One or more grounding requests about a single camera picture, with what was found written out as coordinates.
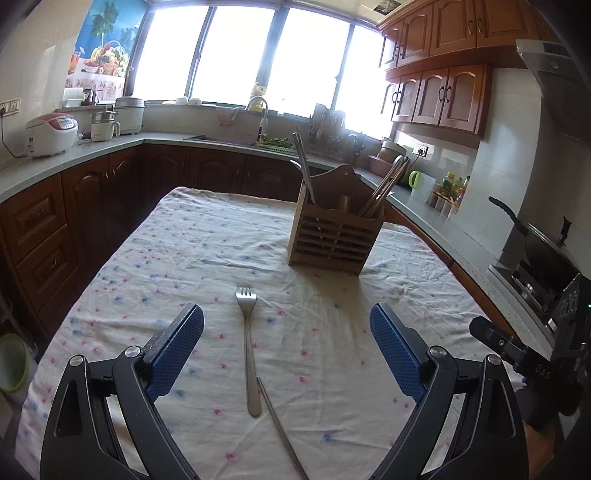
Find white green pitcher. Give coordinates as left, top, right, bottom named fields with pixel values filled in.
left=408, top=170, right=437, bottom=203

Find chrome kitchen faucet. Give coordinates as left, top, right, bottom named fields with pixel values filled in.
left=244, top=95, right=270, bottom=144

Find dish drying rack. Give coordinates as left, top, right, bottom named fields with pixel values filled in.
left=308, top=104, right=367, bottom=165

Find green vegetable basket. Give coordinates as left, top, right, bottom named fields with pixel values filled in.
left=256, top=136, right=296, bottom=153

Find white blender jug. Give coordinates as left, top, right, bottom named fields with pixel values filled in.
left=90, top=110, right=120, bottom=142

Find condiment bottles rack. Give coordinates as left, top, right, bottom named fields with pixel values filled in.
left=428, top=172, right=470, bottom=218

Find silver spoon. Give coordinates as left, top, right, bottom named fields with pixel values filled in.
left=290, top=159, right=315, bottom=204

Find wall power socket left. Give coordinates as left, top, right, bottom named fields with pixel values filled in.
left=0, top=98, right=21, bottom=116

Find range hood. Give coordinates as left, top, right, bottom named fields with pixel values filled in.
left=516, top=39, right=590, bottom=145

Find fruit beach poster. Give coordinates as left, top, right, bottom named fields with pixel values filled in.
left=65, top=0, right=148, bottom=103

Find white steamer pot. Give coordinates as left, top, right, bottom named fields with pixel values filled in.
left=114, top=96, right=145, bottom=135

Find red white rice cooker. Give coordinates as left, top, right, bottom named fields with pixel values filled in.
left=25, top=112, right=78, bottom=158

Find large silver fork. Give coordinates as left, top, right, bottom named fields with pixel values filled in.
left=235, top=287, right=262, bottom=418

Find yellow bottle on sill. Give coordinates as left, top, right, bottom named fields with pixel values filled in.
left=249, top=83, right=269, bottom=112

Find wall cabinets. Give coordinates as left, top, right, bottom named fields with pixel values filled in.
left=378, top=0, right=558, bottom=137

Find black wok pan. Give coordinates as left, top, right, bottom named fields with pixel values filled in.
left=488, top=196, right=580, bottom=290

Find metal chopstick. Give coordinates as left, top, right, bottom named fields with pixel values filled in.
left=294, top=133, right=320, bottom=204
left=256, top=377, right=310, bottom=480
left=291, top=132, right=318, bottom=206

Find pink basin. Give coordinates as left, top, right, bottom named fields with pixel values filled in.
left=368, top=155, right=392, bottom=177

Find wooden utensil holder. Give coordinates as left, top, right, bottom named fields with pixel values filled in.
left=287, top=165, right=386, bottom=276

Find floral white tablecloth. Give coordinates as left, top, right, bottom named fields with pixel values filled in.
left=15, top=185, right=525, bottom=480

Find green bucket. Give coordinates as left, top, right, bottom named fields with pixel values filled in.
left=0, top=333, right=32, bottom=395

